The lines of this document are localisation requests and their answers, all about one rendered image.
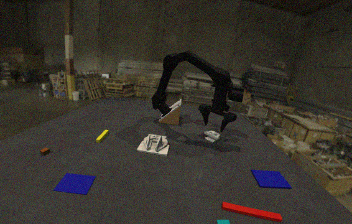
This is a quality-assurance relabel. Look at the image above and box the yellow rectangular bar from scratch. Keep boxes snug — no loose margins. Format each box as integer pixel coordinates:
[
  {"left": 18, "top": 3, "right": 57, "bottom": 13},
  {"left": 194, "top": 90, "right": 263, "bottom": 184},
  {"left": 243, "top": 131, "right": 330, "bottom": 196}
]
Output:
[{"left": 96, "top": 130, "right": 109, "bottom": 143}]

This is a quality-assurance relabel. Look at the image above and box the blue flat plate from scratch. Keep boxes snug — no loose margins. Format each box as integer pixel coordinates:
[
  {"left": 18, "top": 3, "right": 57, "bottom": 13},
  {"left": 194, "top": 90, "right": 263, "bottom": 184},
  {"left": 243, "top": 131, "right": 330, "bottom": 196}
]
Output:
[{"left": 251, "top": 169, "right": 292, "bottom": 189}]

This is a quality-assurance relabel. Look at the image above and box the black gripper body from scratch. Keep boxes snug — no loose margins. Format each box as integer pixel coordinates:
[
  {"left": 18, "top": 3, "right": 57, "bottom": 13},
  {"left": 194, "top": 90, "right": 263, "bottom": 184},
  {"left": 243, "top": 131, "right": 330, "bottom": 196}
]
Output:
[{"left": 198, "top": 97, "right": 237, "bottom": 122}]

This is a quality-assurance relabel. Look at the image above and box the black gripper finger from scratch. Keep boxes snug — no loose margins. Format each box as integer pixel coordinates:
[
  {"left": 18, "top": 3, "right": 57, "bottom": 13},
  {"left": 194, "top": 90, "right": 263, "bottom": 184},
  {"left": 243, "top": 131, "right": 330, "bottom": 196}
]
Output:
[
  {"left": 221, "top": 120, "right": 229, "bottom": 132},
  {"left": 200, "top": 111, "right": 210, "bottom": 125}
]

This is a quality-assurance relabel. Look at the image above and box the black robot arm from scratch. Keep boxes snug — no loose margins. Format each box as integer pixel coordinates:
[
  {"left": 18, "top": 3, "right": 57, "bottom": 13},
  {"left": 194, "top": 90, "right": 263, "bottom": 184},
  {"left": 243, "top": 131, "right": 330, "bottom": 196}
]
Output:
[{"left": 151, "top": 50, "right": 244, "bottom": 117}]

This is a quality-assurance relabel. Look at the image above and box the blue flat square panel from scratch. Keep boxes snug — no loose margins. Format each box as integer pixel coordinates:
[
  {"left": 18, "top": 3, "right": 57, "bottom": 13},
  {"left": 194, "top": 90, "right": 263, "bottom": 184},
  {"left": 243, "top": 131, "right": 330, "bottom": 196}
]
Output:
[{"left": 53, "top": 173, "right": 96, "bottom": 195}]

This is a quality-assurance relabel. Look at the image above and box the red flat bar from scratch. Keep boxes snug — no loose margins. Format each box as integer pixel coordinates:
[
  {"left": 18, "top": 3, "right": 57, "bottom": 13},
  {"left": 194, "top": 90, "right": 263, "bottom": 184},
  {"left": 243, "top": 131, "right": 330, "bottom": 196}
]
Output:
[{"left": 221, "top": 202, "right": 283, "bottom": 222}]

